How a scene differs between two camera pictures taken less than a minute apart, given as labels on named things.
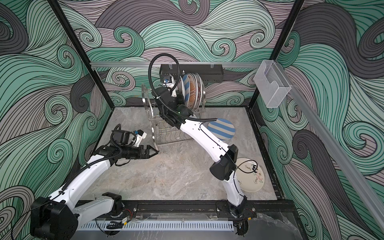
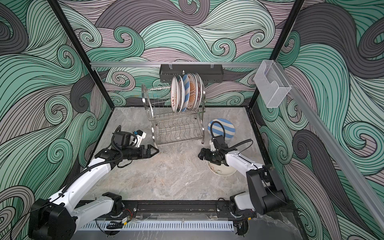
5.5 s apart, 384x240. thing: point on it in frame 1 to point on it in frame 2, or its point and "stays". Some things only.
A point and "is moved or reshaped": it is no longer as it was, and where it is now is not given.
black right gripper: x=183 y=102 to x=206 y=152
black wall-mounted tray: x=209 y=72 stays
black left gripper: x=147 y=156 stays
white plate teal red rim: x=181 y=86 stays
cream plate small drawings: x=250 y=175 is moved or reshaped
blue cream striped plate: x=187 y=89 stays
